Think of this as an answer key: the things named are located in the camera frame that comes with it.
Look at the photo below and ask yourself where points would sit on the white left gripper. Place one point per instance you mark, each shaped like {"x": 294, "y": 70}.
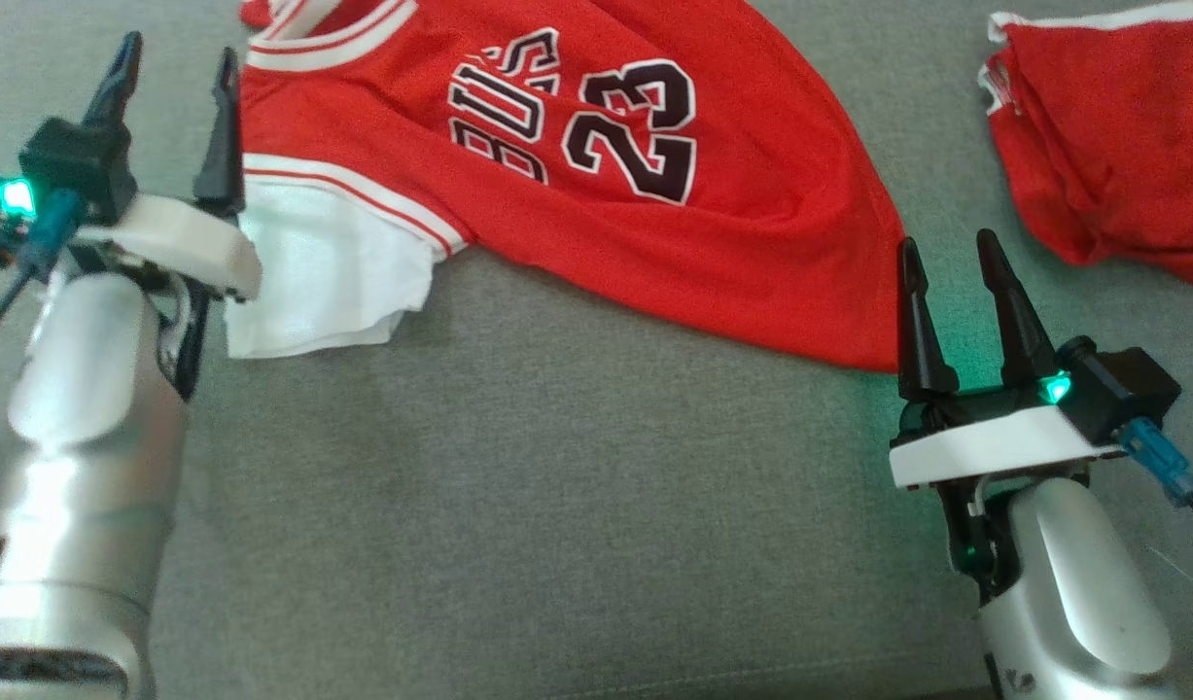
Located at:
{"x": 188, "y": 248}

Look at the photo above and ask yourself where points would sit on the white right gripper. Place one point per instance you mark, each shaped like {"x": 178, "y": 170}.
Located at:
{"x": 995, "y": 442}

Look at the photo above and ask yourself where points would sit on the red shorts with white stripe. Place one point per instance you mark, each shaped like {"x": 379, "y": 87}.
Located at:
{"x": 1111, "y": 146}

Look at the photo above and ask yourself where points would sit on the red basketball jersey number 23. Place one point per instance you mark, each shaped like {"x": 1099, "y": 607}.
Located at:
{"x": 732, "y": 233}

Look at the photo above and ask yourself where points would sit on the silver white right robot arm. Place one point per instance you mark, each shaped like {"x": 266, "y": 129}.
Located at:
{"x": 1072, "y": 593}

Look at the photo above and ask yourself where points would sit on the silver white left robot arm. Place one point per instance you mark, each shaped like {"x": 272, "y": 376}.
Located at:
{"x": 81, "y": 486}

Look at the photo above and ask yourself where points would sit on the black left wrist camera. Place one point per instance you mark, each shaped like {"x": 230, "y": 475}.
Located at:
{"x": 76, "y": 160}

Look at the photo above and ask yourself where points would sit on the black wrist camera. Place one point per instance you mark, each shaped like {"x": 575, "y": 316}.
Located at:
{"x": 1126, "y": 389}
{"x": 76, "y": 160}

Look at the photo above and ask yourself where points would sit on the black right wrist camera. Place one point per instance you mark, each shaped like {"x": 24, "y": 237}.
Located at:
{"x": 1126, "y": 389}

